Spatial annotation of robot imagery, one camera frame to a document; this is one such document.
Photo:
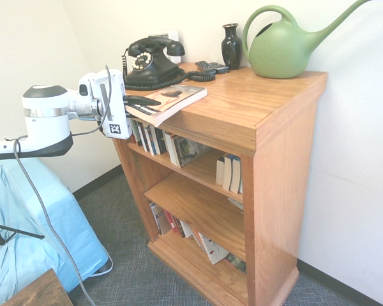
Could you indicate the black camera tripod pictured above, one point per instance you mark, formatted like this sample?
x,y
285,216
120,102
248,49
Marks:
x,y
6,231

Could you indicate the dark spine paperback book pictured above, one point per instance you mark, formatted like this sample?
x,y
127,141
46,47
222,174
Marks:
x,y
142,137
150,140
160,141
134,130

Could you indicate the light blue cloth cover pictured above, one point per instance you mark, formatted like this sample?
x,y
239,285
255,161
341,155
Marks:
x,y
35,223

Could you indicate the blue picture cover book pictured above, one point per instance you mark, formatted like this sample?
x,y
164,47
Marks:
x,y
190,150

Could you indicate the green plastic watering can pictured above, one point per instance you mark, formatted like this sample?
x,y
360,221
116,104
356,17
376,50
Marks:
x,y
281,54

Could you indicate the dark picture magazine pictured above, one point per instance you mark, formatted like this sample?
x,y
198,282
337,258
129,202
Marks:
x,y
236,263

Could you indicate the black rotary telephone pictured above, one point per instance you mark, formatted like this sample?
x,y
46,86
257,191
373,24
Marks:
x,y
147,68

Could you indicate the loose printed papers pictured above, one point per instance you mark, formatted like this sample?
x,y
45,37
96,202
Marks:
x,y
236,204

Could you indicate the wooden bookshelf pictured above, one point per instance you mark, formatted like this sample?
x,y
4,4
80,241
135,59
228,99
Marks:
x,y
242,105

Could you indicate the white book with red marks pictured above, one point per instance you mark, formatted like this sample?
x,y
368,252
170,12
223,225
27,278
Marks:
x,y
212,248

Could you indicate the black glossy vase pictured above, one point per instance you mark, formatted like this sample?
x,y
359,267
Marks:
x,y
231,48

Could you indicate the blue spine paperback book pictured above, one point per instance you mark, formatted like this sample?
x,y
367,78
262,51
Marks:
x,y
228,173
237,177

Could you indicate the white black cover book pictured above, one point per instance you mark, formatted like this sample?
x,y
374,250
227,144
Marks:
x,y
158,218

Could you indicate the thick white paperback book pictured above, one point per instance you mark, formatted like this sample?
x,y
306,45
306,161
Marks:
x,y
220,172

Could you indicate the white square alarm clock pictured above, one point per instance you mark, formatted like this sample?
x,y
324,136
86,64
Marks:
x,y
174,34

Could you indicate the white metal frame foot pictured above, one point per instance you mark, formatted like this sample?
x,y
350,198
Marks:
x,y
107,267

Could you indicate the paperback book with pink cover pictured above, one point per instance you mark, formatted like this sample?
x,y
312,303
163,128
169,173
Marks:
x,y
175,100

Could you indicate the dark wooden table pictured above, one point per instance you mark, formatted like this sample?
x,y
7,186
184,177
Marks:
x,y
38,290

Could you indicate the black remote control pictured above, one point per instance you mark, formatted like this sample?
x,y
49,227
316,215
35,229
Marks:
x,y
220,68
205,65

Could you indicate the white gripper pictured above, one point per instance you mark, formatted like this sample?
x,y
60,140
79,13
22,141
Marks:
x,y
115,105

